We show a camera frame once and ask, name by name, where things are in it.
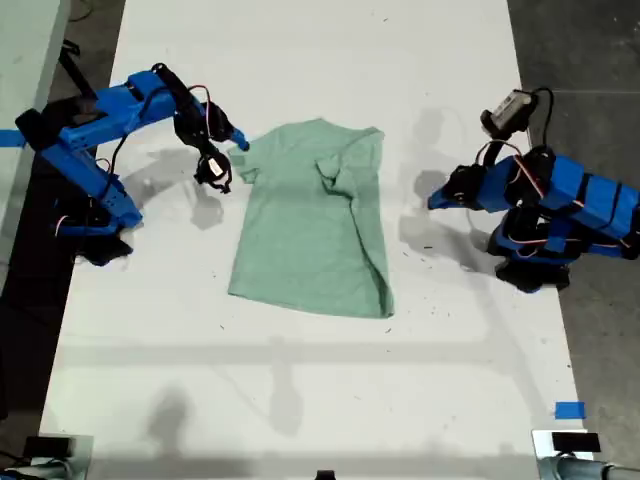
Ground pale green T-shirt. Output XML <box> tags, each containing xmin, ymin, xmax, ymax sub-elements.
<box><xmin>227</xmin><ymin>118</ymin><xmax>396</xmax><ymax>320</ymax></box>

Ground black stand leg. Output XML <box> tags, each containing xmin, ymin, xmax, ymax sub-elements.
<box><xmin>57</xmin><ymin>42</ymin><xmax>100</xmax><ymax>104</ymax></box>

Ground pale side table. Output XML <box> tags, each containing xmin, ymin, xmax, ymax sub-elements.
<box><xmin>0</xmin><ymin>0</ymin><xmax>72</xmax><ymax>296</ymax></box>

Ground white metal plate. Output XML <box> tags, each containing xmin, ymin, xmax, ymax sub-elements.
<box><xmin>531</xmin><ymin>428</ymin><xmax>596</xmax><ymax>461</ymax></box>
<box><xmin>37</xmin><ymin>433</ymin><xmax>95</xmax><ymax>480</ymax></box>

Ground small black box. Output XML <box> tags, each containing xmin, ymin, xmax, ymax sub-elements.
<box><xmin>22</xmin><ymin>435</ymin><xmax>76</xmax><ymax>459</ymax></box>
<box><xmin>551</xmin><ymin>432</ymin><xmax>601</xmax><ymax>454</ymax></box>

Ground grey pipe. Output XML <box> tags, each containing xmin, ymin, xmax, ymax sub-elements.
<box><xmin>537</xmin><ymin>454</ymin><xmax>640</xmax><ymax>480</ymax></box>
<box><xmin>0</xmin><ymin>459</ymin><xmax>74</xmax><ymax>480</ymax></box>

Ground camera black stalk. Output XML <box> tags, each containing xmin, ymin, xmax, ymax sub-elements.
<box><xmin>482</xmin><ymin>134</ymin><xmax>506</xmax><ymax>169</ymax></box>
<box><xmin>192</xmin><ymin>139</ymin><xmax>234</xmax><ymax>195</ymax></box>

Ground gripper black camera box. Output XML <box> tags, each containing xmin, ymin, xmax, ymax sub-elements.
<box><xmin>194</xmin><ymin>153</ymin><xmax>232</xmax><ymax>189</ymax></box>
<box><xmin>480</xmin><ymin>89</ymin><xmax>539</xmax><ymax>136</ymax></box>

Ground camera black cable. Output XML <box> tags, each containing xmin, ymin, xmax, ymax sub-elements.
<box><xmin>530</xmin><ymin>87</ymin><xmax>556</xmax><ymax>151</ymax></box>
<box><xmin>110</xmin><ymin>87</ymin><xmax>171</xmax><ymax>176</ymax></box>

